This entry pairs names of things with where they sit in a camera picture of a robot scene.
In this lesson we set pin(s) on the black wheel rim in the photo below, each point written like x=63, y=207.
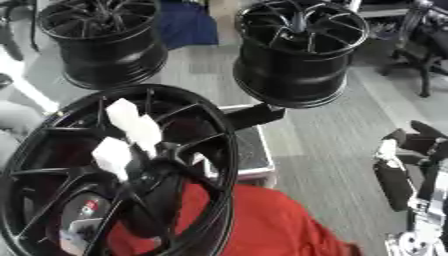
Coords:
x=111, y=60
x=286, y=76

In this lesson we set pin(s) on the black platform with silver frame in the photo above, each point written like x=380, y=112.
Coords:
x=252, y=150

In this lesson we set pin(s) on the black office chair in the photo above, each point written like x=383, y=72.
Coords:
x=426, y=40

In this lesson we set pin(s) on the large black spoked wheel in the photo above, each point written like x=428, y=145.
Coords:
x=219, y=143

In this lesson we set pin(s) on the blue fabric object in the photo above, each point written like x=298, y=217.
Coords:
x=185, y=25

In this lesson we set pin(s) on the black chair frame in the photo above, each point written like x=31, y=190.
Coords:
x=8, y=33

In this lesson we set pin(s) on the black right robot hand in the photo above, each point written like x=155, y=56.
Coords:
x=392, y=183

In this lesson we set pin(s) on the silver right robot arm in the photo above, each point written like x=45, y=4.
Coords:
x=421, y=241

